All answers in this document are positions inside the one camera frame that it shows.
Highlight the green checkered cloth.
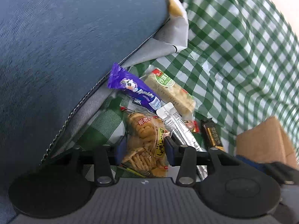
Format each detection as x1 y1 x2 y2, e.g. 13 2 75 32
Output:
76 0 299 178

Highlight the dark brown chocolate bar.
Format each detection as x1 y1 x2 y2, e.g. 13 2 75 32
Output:
200 118 224 151

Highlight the grey fabric bag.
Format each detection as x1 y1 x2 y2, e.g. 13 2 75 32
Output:
41 0 189 162

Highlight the rice cracker pack green label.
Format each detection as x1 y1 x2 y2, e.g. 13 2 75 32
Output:
141 67 196 120

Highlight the cardboard box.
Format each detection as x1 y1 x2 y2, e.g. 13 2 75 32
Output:
236 116 298 169

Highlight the silver white snack wrapper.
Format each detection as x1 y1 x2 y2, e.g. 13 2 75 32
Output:
157 103 206 181

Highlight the clear bag of cookies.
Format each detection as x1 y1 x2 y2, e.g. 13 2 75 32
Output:
121 111 170 178

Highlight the small red candy packet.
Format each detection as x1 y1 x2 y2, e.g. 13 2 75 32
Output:
185 120 200 133

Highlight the purple snack bar wrapper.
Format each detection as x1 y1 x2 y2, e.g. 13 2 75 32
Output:
107 63 161 113

